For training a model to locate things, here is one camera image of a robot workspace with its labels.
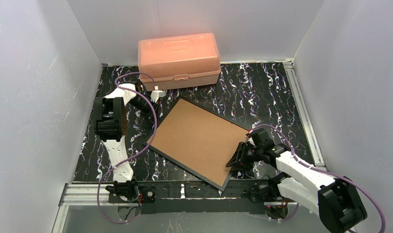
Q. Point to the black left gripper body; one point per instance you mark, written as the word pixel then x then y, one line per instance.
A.
pixel 148 105

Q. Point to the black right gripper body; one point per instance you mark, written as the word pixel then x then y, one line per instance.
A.
pixel 244 156

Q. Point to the black picture frame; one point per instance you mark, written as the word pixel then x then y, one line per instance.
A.
pixel 225 185

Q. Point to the brown cardboard backing board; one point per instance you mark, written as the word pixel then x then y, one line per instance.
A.
pixel 196 138

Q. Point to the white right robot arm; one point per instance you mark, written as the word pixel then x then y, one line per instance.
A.
pixel 335 201

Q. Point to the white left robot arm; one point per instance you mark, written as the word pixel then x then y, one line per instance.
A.
pixel 111 123

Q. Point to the pink plastic storage box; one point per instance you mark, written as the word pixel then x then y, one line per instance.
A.
pixel 179 61

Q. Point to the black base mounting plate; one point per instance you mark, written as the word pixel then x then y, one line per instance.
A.
pixel 251 195

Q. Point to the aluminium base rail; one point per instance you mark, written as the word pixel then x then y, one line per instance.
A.
pixel 84 208

